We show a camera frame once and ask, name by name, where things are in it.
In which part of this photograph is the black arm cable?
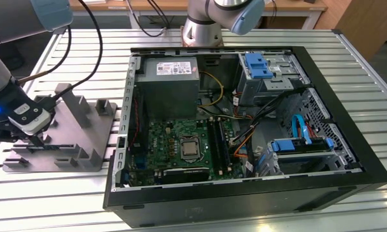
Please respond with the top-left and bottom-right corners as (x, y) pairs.
(49, 0), (105, 107)

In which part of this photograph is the metal optical drive cage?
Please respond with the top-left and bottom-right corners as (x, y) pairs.
(238, 52), (310, 107)

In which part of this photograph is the red black twisted wire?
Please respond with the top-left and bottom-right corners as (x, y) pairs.
(131, 96), (142, 145)

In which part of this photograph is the black RAM slot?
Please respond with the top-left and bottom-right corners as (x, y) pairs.
(209, 117), (224, 175)

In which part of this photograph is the green motherboard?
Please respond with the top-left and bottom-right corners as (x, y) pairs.
(129, 118), (246, 187)

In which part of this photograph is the black graphics card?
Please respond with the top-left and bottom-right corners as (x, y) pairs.
(162, 167), (212, 184)

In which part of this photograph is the yellow power wire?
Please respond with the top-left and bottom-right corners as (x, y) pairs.
(198, 71), (226, 107)

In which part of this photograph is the black case fan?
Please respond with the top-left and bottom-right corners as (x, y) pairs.
(131, 93), (150, 145)

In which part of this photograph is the blue plastic drive latch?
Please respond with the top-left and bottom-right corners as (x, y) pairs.
(245, 53), (276, 79)

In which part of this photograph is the black PC case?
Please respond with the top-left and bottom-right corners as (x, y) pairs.
(102, 45), (387, 229)

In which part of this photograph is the blue data wire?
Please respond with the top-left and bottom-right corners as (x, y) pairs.
(292, 115), (314, 145)

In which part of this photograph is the hard disk in blue carrier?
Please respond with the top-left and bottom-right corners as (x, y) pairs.
(272, 137), (336, 154)

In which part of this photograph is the grey parts rack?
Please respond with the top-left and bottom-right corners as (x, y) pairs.
(2, 83), (121, 174)

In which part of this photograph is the metal disk bay cage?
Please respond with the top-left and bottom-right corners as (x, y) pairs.
(257, 137), (356, 177)

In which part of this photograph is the silver CPU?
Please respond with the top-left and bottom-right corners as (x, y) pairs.
(182, 141), (198, 155)

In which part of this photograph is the orange flat data wire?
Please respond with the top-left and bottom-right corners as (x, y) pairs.
(234, 129), (258, 158)

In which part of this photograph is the brown wooden cabinet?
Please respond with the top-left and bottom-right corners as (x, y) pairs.
(316, 0), (387, 61)

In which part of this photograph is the black wire bundle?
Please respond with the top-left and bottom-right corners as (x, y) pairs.
(249, 88), (310, 129)

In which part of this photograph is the black CPU socket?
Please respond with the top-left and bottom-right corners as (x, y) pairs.
(179, 136), (203, 162)

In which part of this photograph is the grey power supply unit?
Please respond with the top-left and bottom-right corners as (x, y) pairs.
(135, 57), (201, 120)

